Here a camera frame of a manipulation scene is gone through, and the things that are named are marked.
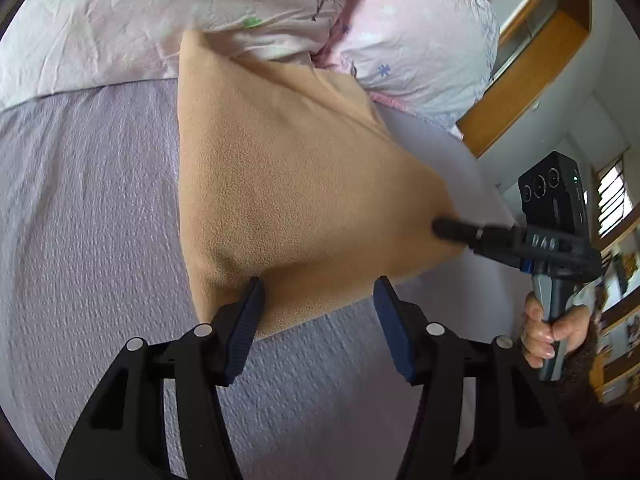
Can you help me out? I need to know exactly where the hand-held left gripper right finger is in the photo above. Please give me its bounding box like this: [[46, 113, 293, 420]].
[[373, 276, 586, 480]]

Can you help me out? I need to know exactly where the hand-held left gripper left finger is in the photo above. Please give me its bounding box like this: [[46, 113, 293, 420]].
[[55, 277, 265, 480]]

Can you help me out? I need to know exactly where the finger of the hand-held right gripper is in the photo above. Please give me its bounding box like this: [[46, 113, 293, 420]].
[[432, 217, 526, 257]]

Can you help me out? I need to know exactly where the tan fleece garment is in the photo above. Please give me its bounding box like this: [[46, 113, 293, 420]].
[[177, 30, 476, 340]]

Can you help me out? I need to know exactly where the person's right forearm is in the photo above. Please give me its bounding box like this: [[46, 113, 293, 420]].
[[555, 320, 608, 436]]

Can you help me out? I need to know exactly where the person's right hand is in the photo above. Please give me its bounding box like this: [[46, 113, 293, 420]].
[[520, 292, 596, 369]]

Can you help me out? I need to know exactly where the barred window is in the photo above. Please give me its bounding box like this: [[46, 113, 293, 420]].
[[592, 152, 633, 238]]

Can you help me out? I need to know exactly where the wooden shelf unit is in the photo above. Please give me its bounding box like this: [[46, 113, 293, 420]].
[[585, 230, 640, 406]]

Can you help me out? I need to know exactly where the lavender textured bed sheet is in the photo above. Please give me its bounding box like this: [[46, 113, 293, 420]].
[[0, 77, 523, 480]]

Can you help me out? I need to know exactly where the wooden bed headboard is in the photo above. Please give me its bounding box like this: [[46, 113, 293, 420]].
[[452, 0, 593, 158]]

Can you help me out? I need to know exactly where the floral pink quilt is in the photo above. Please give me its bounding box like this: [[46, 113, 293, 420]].
[[0, 0, 501, 133]]

